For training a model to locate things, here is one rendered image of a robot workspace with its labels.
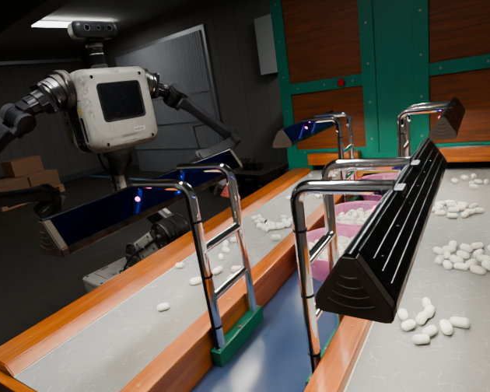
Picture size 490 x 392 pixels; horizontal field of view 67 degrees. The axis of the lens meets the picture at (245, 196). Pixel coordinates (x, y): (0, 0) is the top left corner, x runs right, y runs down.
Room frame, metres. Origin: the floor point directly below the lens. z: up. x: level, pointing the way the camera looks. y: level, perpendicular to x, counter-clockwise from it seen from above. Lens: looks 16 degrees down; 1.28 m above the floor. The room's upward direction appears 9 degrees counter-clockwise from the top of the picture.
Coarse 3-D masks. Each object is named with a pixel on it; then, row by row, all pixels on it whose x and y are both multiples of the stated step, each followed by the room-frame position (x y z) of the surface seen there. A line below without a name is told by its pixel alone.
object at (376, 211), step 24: (432, 144) 0.81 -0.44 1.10; (408, 168) 0.60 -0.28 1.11; (432, 168) 0.69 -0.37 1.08; (408, 192) 0.52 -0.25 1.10; (432, 192) 0.60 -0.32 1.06; (384, 216) 0.42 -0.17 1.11; (408, 216) 0.46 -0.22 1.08; (360, 240) 0.35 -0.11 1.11; (384, 240) 0.38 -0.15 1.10; (408, 240) 0.42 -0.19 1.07; (336, 264) 0.33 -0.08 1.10; (360, 264) 0.32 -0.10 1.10; (384, 264) 0.35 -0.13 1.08; (408, 264) 0.38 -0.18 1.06; (336, 288) 0.33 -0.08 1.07; (360, 288) 0.32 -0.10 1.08; (384, 288) 0.32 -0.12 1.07; (336, 312) 0.33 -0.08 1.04; (360, 312) 0.32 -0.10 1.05; (384, 312) 0.31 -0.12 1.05
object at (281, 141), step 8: (328, 112) 1.88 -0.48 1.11; (288, 128) 1.48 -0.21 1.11; (296, 128) 1.53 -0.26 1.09; (304, 128) 1.58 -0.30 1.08; (312, 128) 1.63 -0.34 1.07; (320, 128) 1.70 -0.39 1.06; (280, 136) 1.44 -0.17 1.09; (288, 136) 1.44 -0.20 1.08; (296, 136) 1.49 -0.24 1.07; (304, 136) 1.54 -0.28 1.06; (272, 144) 1.47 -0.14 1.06; (280, 144) 1.44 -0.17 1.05; (288, 144) 1.42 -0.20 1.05
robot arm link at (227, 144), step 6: (228, 138) 1.89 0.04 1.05; (234, 138) 1.88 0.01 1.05; (240, 138) 1.92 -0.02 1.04; (216, 144) 1.77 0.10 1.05; (222, 144) 1.81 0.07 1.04; (228, 144) 1.85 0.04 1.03; (234, 144) 1.88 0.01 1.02; (198, 150) 1.60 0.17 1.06; (204, 150) 1.63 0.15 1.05; (210, 150) 1.68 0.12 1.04; (216, 150) 1.72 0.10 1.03; (222, 150) 1.76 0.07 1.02; (192, 156) 1.58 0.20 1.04; (198, 156) 1.56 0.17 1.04
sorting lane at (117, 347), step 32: (288, 192) 1.83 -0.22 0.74; (192, 256) 1.22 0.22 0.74; (224, 256) 1.17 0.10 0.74; (256, 256) 1.13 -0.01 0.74; (160, 288) 1.02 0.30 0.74; (192, 288) 0.99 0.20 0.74; (96, 320) 0.89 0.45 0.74; (128, 320) 0.86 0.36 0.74; (160, 320) 0.84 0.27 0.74; (192, 320) 0.82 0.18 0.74; (64, 352) 0.77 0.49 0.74; (96, 352) 0.75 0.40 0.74; (128, 352) 0.73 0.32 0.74; (160, 352) 0.71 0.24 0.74; (32, 384) 0.68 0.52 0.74; (64, 384) 0.66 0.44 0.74; (96, 384) 0.64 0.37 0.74
